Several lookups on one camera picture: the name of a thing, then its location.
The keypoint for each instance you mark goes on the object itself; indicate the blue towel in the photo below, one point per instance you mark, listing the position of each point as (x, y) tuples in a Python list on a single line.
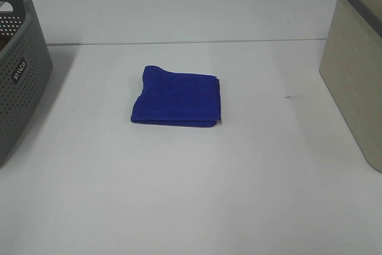
[(177, 99)]

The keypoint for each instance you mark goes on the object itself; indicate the beige basket with grey rim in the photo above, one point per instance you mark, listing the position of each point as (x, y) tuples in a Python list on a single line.
[(351, 69)]

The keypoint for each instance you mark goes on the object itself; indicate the grey perforated plastic basket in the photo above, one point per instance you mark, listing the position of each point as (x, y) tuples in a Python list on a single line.
[(25, 70)]

